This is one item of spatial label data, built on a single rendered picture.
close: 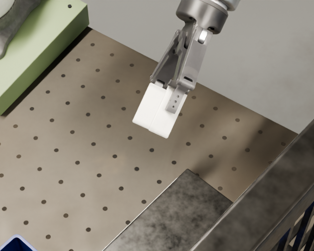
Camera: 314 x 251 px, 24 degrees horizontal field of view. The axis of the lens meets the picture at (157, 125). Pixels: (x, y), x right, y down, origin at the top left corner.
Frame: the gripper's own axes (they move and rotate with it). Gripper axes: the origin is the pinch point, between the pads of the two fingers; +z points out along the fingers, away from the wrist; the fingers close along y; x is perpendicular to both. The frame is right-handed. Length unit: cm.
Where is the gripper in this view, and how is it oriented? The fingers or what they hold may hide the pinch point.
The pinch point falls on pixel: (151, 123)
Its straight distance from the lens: 110.4
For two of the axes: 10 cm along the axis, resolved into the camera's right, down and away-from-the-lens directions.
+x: 8.9, 4.1, 2.2
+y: 2.0, 0.9, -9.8
